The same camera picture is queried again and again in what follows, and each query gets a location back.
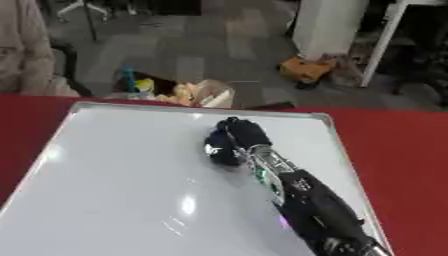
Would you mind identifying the dark blue eraser brush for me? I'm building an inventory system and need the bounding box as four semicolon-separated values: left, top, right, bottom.
203;129;247;167

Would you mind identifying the bag of toys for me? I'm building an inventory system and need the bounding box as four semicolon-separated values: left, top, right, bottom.
110;65;237;109

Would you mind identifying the orange wheeled cart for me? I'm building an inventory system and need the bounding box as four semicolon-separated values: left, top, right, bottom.
276;55;340;90

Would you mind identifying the white cabinet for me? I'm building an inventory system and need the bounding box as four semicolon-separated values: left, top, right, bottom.
290;0;371;61

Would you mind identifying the black chair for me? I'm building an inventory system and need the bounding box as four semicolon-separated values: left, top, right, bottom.
47;36;95;98

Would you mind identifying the white table leg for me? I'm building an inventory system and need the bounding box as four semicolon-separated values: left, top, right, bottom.
358;0;410;88

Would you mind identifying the white office chair base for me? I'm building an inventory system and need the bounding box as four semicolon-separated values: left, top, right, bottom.
54;0;112;23

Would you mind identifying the person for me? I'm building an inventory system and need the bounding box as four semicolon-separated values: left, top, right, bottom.
0;0;81;98

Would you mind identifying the whiteboard with silver frame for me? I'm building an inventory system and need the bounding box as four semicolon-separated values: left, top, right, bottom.
0;101;394;256

